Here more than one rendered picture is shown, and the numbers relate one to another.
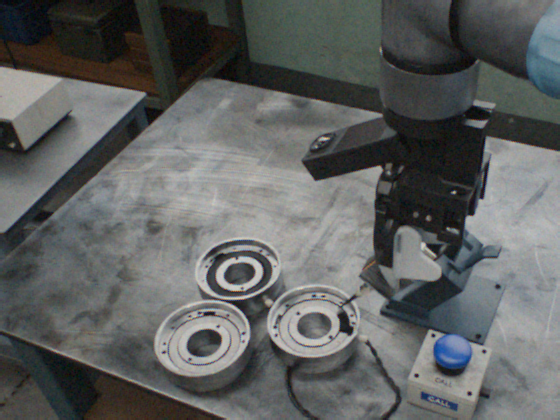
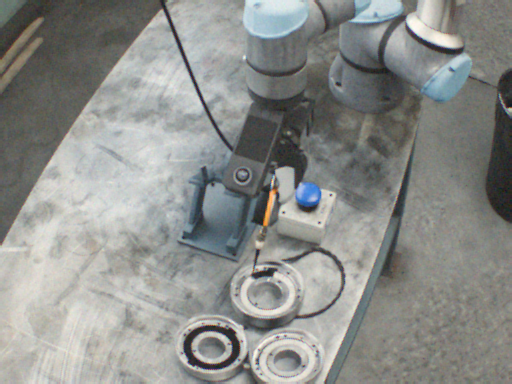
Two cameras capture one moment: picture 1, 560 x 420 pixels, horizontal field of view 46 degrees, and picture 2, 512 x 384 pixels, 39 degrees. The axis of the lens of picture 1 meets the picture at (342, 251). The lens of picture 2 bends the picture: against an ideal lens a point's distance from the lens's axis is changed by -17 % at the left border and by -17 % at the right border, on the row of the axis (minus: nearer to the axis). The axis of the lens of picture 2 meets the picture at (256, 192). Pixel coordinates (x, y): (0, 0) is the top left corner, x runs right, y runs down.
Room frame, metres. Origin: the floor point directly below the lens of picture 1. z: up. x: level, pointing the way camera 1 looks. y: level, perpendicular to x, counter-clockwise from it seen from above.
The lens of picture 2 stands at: (0.53, 0.69, 1.84)
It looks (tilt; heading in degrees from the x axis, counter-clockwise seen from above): 50 degrees down; 266
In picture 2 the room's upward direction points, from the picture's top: 1 degrees counter-clockwise
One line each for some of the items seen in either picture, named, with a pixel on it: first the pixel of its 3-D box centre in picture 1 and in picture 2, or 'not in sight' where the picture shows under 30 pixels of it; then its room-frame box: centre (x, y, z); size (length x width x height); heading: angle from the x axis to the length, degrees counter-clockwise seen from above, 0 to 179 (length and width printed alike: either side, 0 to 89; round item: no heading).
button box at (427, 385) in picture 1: (454, 376); (308, 209); (0.40, -0.11, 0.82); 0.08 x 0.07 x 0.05; 65
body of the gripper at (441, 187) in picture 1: (431, 162); (278, 111); (0.45, -0.08, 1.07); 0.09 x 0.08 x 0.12; 64
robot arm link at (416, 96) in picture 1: (430, 74); (274, 70); (0.45, -0.07, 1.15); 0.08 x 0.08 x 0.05
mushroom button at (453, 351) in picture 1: (451, 360); (307, 201); (0.40, -0.11, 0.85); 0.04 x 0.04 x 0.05
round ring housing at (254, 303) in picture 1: (240, 278); (212, 350); (0.56, 0.13, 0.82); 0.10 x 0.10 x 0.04
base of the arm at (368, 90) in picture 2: not in sight; (369, 67); (0.24, -0.41, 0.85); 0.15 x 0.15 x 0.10
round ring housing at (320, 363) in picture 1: (314, 330); (267, 295); (0.47, 0.04, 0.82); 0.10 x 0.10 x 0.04
